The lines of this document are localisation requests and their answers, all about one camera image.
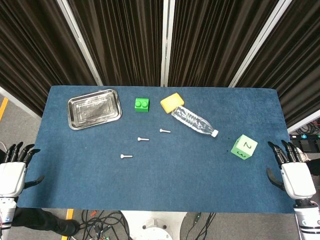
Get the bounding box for white low frame rail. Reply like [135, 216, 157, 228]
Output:
[286, 115, 320, 135]
[0, 86, 43, 120]

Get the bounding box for clear plastic water bottle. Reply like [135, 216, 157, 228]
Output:
[171, 105, 220, 138]

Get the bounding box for stainless steel tray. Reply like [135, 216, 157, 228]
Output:
[67, 88, 123, 131]

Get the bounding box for black power strip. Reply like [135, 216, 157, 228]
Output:
[289, 133, 320, 154]

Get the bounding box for yellow sponge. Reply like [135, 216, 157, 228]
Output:
[160, 92, 185, 114]

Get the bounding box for dark brown pleated curtain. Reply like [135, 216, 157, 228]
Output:
[167, 0, 279, 88]
[235, 0, 320, 128]
[0, 0, 99, 118]
[67, 0, 165, 87]

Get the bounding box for green toy building block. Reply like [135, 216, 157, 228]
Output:
[134, 97, 151, 113]

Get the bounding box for blue felt table cloth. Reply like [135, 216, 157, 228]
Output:
[16, 85, 296, 214]

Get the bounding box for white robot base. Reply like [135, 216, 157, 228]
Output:
[119, 211, 188, 240]

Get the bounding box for black floor cable tangle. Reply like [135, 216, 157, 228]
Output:
[76, 209, 132, 240]

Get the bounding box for green numbered foam die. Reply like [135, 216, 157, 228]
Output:
[230, 134, 259, 160]

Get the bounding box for white frame post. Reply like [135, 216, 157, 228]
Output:
[56, 0, 104, 87]
[160, 0, 174, 87]
[228, 0, 293, 88]

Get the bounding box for left black-fingered robot hand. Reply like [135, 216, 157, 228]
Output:
[0, 141, 45, 198]

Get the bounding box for black cables with green plug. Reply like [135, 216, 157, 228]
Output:
[191, 212, 217, 240]

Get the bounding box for right black-fingered robot hand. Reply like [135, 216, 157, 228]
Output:
[266, 140, 317, 200]

